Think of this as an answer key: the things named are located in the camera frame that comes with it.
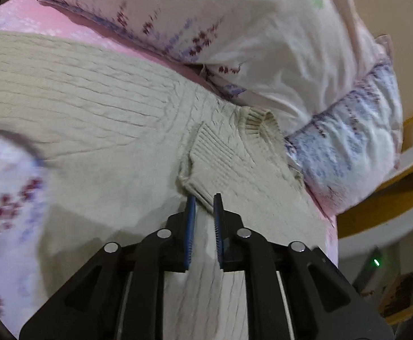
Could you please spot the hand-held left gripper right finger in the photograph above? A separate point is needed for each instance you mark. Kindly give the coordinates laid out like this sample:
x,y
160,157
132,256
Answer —
x,y
218,233

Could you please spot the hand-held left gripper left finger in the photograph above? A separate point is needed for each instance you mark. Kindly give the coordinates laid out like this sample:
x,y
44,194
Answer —
x,y
190,233

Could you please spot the device with green light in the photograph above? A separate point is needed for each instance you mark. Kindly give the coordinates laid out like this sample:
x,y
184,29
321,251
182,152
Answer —
x,y
376,262

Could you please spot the lavender tree print pillow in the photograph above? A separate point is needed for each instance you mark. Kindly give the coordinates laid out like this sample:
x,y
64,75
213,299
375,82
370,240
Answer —
x,y
351,141

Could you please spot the pinkish white floral pillow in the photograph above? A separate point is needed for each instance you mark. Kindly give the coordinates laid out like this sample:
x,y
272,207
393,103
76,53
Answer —
x,y
245,24

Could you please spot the pink floral bed sheet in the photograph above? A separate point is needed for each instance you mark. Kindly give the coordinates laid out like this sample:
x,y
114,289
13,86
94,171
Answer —
x,y
18,21

